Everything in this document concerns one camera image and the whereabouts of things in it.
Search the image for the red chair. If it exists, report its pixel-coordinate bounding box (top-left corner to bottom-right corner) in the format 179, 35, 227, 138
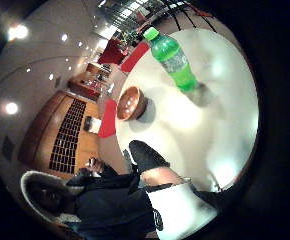
119, 41, 151, 74
97, 98, 119, 139

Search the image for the brown wooden bowl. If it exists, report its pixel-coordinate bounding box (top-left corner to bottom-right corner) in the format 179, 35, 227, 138
116, 85, 148, 122

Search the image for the person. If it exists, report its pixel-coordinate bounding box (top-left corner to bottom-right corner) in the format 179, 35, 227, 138
19, 162, 161, 240

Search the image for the wooden counter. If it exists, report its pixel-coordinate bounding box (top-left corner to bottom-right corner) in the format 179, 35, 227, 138
67, 62, 114, 102

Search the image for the green plastic bottle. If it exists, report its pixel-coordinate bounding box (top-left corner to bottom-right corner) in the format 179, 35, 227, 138
142, 26, 198, 94

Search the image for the dark red sofa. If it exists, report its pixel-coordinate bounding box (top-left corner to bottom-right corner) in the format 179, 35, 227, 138
97, 38, 129, 66

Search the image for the dark ceiling vent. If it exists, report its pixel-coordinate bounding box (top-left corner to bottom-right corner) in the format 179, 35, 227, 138
1, 135, 15, 162

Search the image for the large round ceiling lamp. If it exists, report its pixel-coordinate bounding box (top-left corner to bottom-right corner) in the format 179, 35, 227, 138
4, 101, 20, 116
6, 23, 30, 42

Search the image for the group of small ceiling spotlights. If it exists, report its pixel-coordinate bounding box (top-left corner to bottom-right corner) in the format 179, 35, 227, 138
24, 32, 91, 82

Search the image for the black tripod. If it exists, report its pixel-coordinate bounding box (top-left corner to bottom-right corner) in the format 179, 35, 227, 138
164, 0, 219, 33

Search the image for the dark wall screen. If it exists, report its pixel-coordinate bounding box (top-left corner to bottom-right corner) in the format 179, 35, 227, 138
83, 115, 93, 132

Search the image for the black grid wall panel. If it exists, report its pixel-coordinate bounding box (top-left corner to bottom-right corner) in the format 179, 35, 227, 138
48, 98, 87, 174

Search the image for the wooden wall cabinet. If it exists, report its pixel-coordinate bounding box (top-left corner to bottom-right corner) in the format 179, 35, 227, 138
17, 89, 101, 178

